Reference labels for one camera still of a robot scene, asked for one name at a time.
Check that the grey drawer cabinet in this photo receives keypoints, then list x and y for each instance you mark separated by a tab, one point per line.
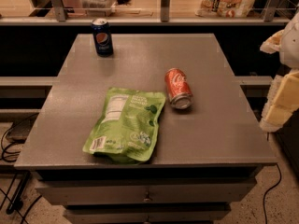
206	157

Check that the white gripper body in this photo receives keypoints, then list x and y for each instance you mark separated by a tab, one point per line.
290	46

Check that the red coca-cola can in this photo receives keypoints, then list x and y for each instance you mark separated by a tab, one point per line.
178	89

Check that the printed snack bag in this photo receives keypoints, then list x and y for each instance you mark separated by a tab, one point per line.
224	8

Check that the green snack pouch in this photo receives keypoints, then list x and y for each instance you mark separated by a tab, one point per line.
128	128

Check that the clear plastic container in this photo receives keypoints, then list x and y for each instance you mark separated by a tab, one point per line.
98	8

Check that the metal shelf frame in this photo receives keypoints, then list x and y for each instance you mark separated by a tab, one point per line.
139	12

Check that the blue pepsi can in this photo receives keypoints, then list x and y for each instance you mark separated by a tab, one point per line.
102	37

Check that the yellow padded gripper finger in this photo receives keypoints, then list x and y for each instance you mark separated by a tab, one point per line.
272	44
282	101

